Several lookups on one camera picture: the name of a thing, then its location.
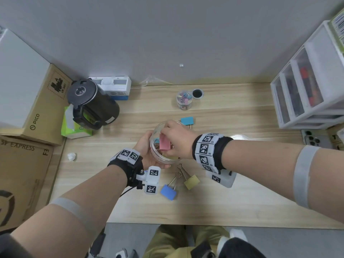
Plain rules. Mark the person's left hand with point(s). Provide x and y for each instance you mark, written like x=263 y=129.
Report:
x=143 y=151

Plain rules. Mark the person's right hand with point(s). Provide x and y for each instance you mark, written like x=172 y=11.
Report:
x=182 y=141

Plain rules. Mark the large pink binder clip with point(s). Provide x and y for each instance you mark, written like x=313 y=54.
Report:
x=164 y=145

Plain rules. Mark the large clear plastic jar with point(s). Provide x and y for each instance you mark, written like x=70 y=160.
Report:
x=161 y=158

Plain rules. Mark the large teal binder clip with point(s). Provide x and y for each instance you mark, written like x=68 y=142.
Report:
x=187 y=120

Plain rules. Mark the large yellow binder clip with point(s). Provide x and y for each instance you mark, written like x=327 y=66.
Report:
x=170 y=157
x=192 y=182

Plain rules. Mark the small clear plastic jar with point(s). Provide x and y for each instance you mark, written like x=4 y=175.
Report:
x=184 y=103

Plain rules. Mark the large blue binder clip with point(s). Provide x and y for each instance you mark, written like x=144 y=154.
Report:
x=168 y=192

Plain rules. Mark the large clear plastic lid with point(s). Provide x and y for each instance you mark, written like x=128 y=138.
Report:
x=239 y=137

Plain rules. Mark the person's left forearm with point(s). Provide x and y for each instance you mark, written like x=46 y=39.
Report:
x=88 y=201

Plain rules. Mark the person's right forearm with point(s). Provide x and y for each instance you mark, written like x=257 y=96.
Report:
x=268 y=163

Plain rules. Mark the person's olive trousers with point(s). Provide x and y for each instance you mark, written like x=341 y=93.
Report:
x=166 y=241

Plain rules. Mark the person's black white shoe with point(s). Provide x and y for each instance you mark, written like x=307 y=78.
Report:
x=239 y=249

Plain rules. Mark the person's black sleeve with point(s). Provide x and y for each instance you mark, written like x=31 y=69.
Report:
x=13 y=248

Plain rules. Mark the black electric kettle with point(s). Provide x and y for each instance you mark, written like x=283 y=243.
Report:
x=102 y=107

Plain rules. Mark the clear plastic wrap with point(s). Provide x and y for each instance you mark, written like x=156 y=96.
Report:
x=156 y=80

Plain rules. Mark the white and blue box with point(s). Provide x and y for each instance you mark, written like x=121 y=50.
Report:
x=119 y=85

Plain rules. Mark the crumpled white paper ball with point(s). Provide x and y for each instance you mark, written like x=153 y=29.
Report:
x=71 y=157

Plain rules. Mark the green tissue pack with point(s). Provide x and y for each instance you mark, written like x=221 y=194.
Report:
x=71 y=131

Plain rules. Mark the black power adapter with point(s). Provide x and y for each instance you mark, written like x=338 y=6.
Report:
x=98 y=244

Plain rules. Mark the white power strip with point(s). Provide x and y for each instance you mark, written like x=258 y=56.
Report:
x=125 y=253

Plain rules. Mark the black waist pouch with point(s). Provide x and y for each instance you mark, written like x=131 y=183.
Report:
x=200 y=249

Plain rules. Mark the big brown box black logo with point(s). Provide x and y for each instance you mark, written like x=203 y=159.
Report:
x=21 y=180

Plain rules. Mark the silver smartphone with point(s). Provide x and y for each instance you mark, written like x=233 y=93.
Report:
x=317 y=139

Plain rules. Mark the brown cardboard box white top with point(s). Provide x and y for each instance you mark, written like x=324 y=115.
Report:
x=21 y=85

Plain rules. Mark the yellow patterned box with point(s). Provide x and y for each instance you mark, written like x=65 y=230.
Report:
x=337 y=137

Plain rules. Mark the white plastic drawer organiser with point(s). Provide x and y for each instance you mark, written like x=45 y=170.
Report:
x=319 y=64

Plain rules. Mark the green white carton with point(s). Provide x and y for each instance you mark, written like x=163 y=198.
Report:
x=338 y=26

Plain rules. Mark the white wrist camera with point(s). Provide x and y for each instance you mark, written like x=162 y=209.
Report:
x=225 y=181
x=152 y=182

